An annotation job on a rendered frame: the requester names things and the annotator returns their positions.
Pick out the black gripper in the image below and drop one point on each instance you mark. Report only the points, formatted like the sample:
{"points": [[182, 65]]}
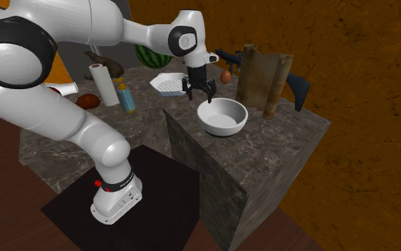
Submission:
{"points": [[197, 75]]}

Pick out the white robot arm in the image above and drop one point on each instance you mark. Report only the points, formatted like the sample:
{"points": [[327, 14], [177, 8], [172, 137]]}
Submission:
{"points": [[64, 111]]}

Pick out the brown egg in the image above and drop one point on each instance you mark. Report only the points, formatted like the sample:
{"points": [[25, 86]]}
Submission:
{"points": [[225, 77]]}

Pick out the white ribbed tray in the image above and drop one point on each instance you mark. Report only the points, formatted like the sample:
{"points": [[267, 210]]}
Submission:
{"points": [[168, 84]]}

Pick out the white bowl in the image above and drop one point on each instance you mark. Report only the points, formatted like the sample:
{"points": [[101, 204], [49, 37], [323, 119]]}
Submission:
{"points": [[222, 116]]}

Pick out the green striped watermelon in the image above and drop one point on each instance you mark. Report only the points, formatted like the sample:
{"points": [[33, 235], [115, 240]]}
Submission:
{"points": [[151, 56]]}

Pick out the blue soap dispenser bottle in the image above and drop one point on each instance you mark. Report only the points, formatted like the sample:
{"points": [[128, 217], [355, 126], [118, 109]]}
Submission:
{"points": [[126, 99]]}

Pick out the dark brown animal figure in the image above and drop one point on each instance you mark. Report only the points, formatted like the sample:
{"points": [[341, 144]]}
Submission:
{"points": [[111, 66]]}

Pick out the marble counter block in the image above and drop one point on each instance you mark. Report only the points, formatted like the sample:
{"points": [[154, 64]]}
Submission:
{"points": [[255, 163]]}

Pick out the white paper towel roll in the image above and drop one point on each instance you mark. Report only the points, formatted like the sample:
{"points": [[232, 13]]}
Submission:
{"points": [[103, 85]]}

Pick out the dark blue toy rifle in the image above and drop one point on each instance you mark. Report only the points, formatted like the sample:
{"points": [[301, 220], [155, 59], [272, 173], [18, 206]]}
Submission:
{"points": [[299, 87]]}

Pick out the black robot stand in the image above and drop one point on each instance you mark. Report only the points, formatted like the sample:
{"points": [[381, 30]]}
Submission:
{"points": [[165, 194]]}

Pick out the brown round bread loaf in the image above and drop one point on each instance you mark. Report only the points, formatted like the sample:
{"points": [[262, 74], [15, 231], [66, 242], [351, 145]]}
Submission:
{"points": [[88, 101]]}

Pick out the white cup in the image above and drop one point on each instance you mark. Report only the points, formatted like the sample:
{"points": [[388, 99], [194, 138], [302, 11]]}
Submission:
{"points": [[64, 88]]}

